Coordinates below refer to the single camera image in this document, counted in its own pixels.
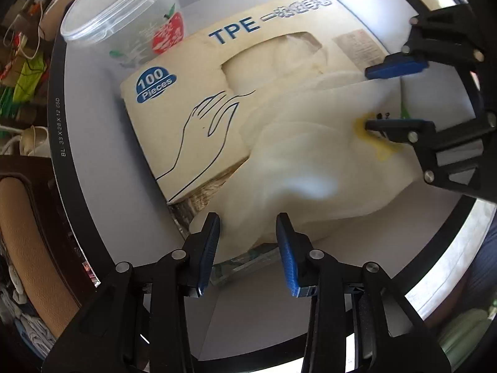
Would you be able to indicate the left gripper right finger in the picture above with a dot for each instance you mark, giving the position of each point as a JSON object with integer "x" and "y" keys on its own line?
{"x": 390, "y": 336}

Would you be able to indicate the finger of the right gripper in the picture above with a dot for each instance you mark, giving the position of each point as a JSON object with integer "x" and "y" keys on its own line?
{"x": 401, "y": 129}
{"x": 396, "y": 65}

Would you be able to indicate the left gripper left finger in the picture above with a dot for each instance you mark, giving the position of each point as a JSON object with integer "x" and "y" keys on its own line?
{"x": 140, "y": 307}

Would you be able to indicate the white rubber glove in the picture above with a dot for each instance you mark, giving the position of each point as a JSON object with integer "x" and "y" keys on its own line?
{"x": 311, "y": 157}

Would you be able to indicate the wooden chair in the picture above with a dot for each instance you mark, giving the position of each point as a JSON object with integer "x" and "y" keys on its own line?
{"x": 39, "y": 242}

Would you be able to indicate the TPE glove box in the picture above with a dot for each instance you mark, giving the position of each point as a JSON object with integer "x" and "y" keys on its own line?
{"x": 188, "y": 105}

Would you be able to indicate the black storage box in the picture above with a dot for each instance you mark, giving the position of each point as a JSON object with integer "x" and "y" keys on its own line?
{"x": 425, "y": 239}

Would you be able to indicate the clear plastic tub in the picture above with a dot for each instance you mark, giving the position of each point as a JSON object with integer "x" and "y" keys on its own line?
{"x": 130, "y": 32}

